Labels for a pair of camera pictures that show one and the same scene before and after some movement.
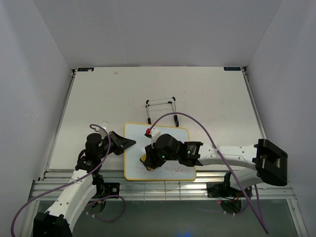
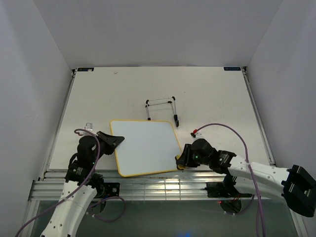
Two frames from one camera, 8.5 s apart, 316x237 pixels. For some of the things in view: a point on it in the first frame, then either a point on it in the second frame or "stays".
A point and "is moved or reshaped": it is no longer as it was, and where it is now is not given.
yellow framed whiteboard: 135,170 is moved or reshaped
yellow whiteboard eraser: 142,158 to 180,166
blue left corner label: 85,69 stays
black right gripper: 152,160 to 185,159
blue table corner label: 232,68 stays
